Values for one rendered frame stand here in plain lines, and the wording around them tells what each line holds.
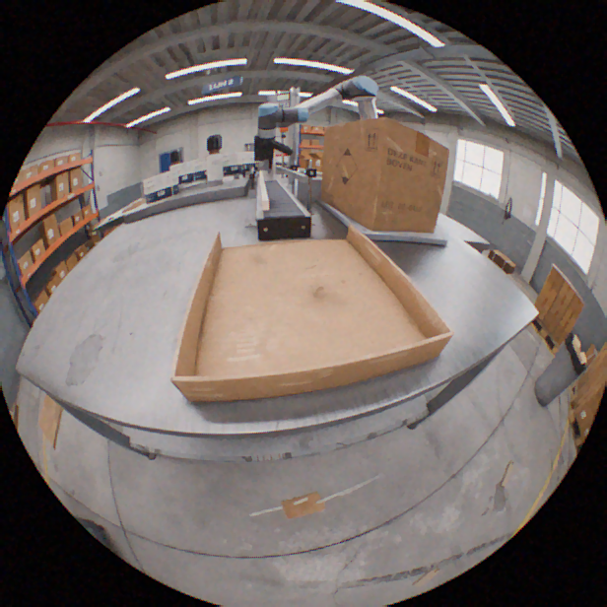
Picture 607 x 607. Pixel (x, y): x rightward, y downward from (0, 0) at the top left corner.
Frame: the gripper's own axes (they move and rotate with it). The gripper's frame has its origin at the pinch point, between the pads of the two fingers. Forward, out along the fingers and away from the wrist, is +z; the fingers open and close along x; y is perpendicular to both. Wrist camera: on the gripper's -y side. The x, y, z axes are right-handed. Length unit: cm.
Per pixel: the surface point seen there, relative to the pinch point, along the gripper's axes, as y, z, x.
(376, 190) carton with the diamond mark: -18, -32, 53
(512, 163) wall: -537, -77, -200
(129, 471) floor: 96, 28, 139
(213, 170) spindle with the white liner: 28.5, 1.9, -9.9
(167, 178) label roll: 51, -4, -4
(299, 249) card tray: -1, -25, 64
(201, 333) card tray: 13, -34, 79
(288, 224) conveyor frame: 0, -24, 57
